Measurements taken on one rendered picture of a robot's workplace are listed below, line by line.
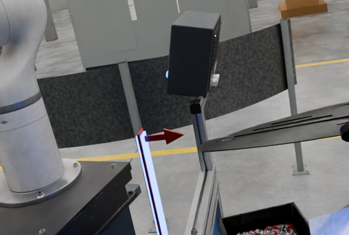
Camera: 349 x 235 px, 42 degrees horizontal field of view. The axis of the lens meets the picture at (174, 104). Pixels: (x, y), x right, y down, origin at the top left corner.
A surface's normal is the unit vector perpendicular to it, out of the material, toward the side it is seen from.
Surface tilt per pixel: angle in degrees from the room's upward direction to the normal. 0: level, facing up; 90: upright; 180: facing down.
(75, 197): 1
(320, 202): 0
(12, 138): 91
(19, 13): 96
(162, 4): 90
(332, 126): 3
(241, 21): 90
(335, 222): 55
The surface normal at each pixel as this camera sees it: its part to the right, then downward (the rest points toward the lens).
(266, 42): 0.59, 0.15
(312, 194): -0.18, -0.94
